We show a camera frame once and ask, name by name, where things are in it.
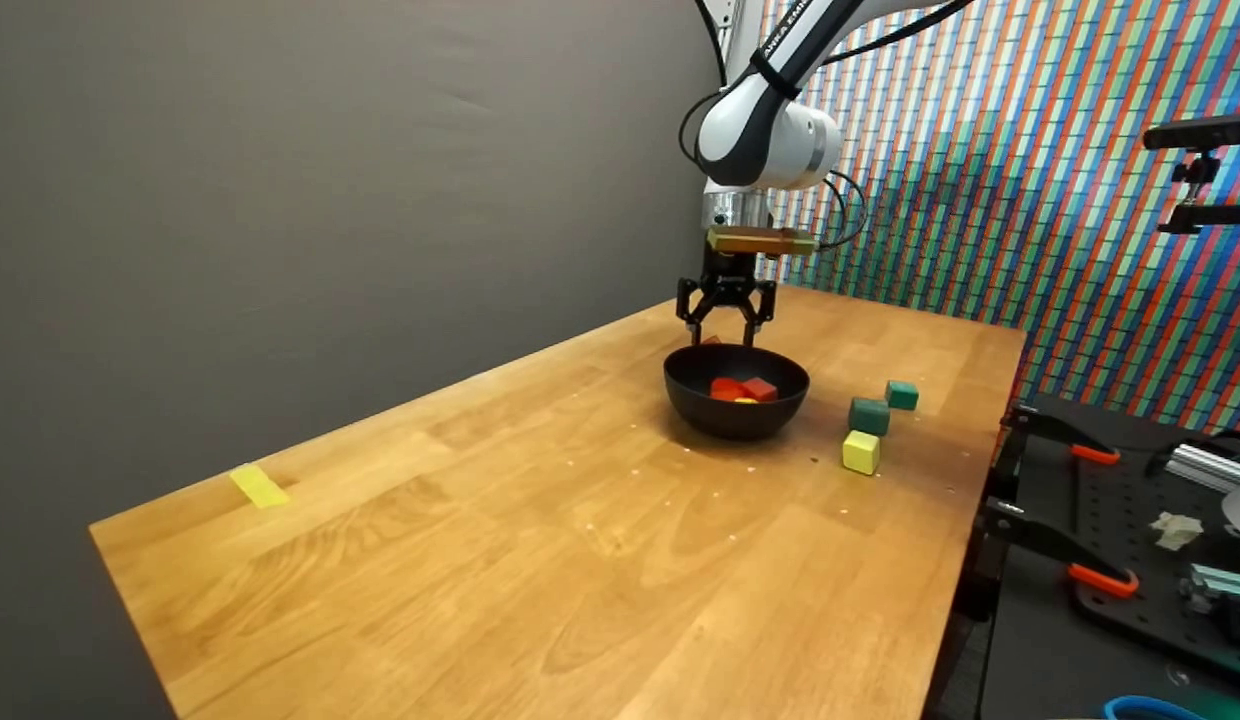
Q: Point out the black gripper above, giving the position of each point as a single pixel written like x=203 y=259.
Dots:
x=729 y=276

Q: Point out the red hexagonal wooden block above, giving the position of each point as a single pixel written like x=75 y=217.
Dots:
x=724 y=391

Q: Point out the red wooden cube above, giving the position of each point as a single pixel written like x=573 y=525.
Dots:
x=762 y=391

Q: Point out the lime green wooden cube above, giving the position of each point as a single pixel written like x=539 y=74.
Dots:
x=862 y=448

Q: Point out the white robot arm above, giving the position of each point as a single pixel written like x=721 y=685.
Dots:
x=766 y=143

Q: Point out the black bowl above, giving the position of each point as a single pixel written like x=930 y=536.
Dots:
x=724 y=420

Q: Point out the teal wooden block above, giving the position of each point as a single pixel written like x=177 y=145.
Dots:
x=901 y=393
x=868 y=414

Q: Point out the black pegboard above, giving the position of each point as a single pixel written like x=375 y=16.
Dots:
x=1113 y=525

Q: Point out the grey fabric backdrop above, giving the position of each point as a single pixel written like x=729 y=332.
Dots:
x=244 y=202

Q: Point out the white plastic part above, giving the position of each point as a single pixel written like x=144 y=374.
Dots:
x=1179 y=530

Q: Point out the white ridged bar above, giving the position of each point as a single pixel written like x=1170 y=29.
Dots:
x=1207 y=464

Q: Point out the teal tool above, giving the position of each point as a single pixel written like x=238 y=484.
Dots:
x=1226 y=583

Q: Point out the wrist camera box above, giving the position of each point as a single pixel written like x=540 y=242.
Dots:
x=762 y=242

